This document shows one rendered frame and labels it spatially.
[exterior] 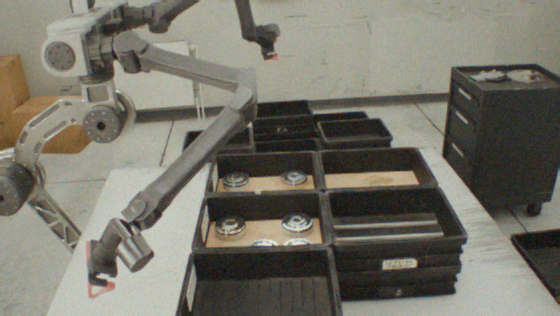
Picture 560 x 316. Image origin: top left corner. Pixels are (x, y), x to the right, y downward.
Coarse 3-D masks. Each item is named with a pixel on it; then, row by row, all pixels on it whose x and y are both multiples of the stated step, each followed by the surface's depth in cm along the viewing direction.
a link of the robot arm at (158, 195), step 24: (240, 96) 121; (216, 120) 121; (240, 120) 121; (192, 144) 118; (216, 144) 118; (168, 168) 114; (192, 168) 115; (144, 192) 110; (168, 192) 111; (144, 216) 108
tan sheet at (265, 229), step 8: (248, 224) 163; (256, 224) 163; (264, 224) 162; (272, 224) 162; (280, 224) 162; (248, 232) 159; (256, 232) 159; (264, 232) 158; (272, 232) 158; (280, 232) 158; (312, 232) 157; (208, 240) 156; (216, 240) 156; (240, 240) 155; (248, 240) 155; (256, 240) 155; (272, 240) 154; (280, 240) 154; (288, 240) 154; (312, 240) 153; (320, 240) 153
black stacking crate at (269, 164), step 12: (240, 156) 187; (252, 156) 187; (264, 156) 187; (276, 156) 187; (288, 156) 187; (300, 156) 187; (312, 156) 187; (228, 168) 190; (240, 168) 190; (252, 168) 190; (264, 168) 190; (276, 168) 190; (288, 168) 190; (300, 168) 190; (312, 168) 188
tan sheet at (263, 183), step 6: (252, 180) 189; (258, 180) 189; (264, 180) 189; (270, 180) 189; (276, 180) 188; (312, 180) 187; (222, 186) 186; (252, 186) 185; (258, 186) 185; (264, 186) 185; (270, 186) 185; (276, 186) 184; (306, 186) 183; (312, 186) 183; (216, 192) 183
